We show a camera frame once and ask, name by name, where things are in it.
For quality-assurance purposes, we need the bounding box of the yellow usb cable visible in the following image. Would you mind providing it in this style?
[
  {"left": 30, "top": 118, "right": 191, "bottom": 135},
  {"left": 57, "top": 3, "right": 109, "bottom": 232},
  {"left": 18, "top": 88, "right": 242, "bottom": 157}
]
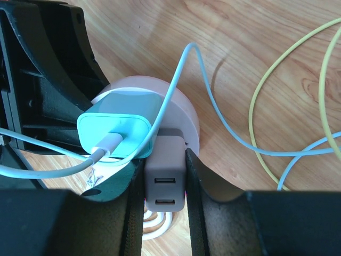
[{"left": 248, "top": 17, "right": 341, "bottom": 191}]

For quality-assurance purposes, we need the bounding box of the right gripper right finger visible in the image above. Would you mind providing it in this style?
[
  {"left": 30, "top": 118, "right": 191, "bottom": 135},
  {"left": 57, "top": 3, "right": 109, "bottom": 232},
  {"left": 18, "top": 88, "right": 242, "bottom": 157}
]
[{"left": 186, "top": 149, "right": 340, "bottom": 255}]

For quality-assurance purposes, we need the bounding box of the brown pink charger plug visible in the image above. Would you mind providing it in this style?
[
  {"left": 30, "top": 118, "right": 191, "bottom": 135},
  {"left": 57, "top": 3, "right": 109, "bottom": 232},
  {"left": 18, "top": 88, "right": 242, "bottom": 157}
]
[{"left": 144, "top": 129, "right": 186, "bottom": 212}]

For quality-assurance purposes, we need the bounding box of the white usb cable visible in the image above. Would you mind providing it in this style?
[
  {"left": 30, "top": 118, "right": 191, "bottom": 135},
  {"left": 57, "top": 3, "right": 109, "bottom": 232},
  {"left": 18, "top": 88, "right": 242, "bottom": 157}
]
[{"left": 0, "top": 42, "right": 341, "bottom": 191}]

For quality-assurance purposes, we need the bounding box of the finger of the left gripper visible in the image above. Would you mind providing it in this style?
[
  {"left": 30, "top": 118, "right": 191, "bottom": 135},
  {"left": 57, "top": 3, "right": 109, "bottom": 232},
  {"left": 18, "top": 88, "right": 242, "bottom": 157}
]
[{"left": 1, "top": 1, "right": 109, "bottom": 155}]

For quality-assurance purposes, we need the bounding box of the light blue small charger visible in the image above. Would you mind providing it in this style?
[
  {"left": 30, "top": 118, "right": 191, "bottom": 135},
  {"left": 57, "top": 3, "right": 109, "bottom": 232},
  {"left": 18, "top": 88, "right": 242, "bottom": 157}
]
[{"left": 77, "top": 91, "right": 163, "bottom": 158}]

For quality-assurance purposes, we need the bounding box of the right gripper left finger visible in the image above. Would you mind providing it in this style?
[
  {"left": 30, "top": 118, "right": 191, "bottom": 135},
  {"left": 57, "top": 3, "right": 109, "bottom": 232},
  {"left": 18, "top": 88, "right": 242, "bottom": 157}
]
[{"left": 1, "top": 159, "right": 144, "bottom": 255}]

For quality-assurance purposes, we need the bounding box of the pink round power strip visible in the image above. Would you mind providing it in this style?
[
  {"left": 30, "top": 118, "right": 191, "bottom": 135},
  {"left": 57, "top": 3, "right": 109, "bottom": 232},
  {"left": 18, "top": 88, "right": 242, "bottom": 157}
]
[{"left": 79, "top": 76, "right": 200, "bottom": 241}]

